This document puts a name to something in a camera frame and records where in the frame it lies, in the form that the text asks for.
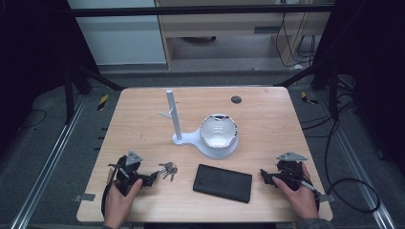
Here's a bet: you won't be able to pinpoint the black horizontal bar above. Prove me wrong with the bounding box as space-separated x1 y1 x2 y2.
71 3 335 18

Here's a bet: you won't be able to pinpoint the black cables under desk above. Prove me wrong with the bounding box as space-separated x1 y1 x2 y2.
275 10 318 70

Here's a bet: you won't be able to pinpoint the light wooden desk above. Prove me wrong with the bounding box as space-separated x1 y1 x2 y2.
154 0 336 70

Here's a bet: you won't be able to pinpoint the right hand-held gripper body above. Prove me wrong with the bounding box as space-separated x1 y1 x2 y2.
275 151 309 193

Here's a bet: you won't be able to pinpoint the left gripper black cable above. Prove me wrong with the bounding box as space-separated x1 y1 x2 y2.
100 179 118 218

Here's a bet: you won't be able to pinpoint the white cabinet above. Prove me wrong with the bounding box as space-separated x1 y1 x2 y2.
67 0 168 66

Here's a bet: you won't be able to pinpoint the bunch of metal keys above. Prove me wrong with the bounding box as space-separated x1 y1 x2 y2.
158 161 179 182

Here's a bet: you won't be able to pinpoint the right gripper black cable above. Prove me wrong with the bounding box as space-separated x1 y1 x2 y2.
299 109 382 215

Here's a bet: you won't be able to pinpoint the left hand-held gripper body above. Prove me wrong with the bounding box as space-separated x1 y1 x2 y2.
108 150 145 197

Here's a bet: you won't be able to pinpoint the black metal stand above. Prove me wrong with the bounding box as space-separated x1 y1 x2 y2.
62 61 127 125
273 60 340 122

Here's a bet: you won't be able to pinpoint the aluminium floor rail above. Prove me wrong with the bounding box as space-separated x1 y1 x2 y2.
314 92 397 229
9 94 88 229

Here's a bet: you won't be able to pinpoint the black floor cables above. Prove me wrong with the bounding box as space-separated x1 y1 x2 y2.
300 75 356 139

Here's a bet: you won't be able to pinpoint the yellow black hazard tape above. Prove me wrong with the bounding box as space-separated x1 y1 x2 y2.
300 91 319 106
96 94 110 112

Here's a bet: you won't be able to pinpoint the thin black floor cable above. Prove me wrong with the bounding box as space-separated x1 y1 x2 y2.
18 108 48 130

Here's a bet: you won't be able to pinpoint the white bowl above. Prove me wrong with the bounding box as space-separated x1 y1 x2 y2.
199 114 239 150

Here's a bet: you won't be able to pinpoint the person's left hand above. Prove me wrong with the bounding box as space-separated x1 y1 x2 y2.
103 177 144 229

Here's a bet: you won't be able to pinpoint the person's right hand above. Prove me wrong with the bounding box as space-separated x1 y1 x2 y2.
271 161 320 221

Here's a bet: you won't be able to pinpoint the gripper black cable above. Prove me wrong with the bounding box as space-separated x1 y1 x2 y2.
299 109 382 215
100 179 118 218

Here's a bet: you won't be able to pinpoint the white key stand with pole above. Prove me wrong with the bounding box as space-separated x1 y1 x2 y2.
157 89 241 159

